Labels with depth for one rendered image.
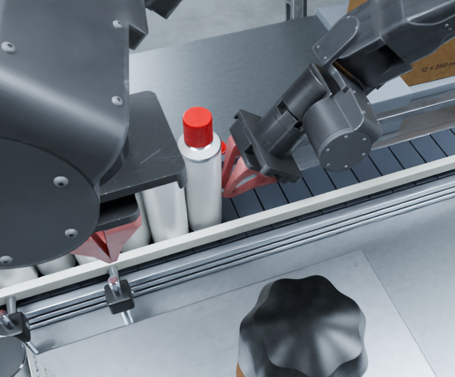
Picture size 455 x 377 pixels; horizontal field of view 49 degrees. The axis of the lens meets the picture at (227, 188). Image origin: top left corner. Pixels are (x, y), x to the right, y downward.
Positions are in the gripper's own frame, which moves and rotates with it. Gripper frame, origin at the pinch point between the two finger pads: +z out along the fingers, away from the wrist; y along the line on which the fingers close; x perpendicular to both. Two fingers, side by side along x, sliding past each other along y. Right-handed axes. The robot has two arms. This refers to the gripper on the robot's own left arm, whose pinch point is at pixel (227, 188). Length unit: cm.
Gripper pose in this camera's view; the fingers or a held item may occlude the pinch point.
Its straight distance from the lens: 67.2
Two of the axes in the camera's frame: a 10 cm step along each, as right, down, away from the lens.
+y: 3.3, 7.6, -5.7
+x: 7.4, 1.7, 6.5
